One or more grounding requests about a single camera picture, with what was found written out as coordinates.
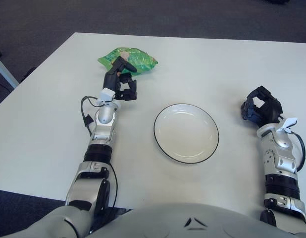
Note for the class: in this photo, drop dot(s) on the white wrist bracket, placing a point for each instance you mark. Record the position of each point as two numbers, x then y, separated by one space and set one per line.
290 122
107 94

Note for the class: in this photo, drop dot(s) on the grey robot torso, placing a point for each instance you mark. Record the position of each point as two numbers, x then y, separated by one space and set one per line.
168 220

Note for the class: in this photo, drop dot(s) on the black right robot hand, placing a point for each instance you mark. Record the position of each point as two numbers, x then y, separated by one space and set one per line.
271 109

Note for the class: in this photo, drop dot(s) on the white plate with black rim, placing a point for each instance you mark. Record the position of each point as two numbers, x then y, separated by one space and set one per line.
186 134

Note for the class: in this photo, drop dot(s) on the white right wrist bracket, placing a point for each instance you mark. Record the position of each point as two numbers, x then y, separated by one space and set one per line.
290 122

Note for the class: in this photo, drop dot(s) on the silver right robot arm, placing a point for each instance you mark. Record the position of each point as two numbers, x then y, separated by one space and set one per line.
279 158

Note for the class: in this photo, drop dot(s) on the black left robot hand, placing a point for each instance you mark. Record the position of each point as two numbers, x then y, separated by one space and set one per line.
111 80

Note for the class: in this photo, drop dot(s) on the white neighbouring table edge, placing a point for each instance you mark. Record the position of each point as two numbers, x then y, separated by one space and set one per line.
7 72

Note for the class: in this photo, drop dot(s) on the green snack bag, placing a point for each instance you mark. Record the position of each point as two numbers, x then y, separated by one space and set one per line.
143 62

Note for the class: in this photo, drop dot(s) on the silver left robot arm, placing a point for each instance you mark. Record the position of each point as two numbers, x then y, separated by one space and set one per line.
103 116

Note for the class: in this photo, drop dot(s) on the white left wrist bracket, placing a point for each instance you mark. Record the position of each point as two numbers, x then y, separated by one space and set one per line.
107 94

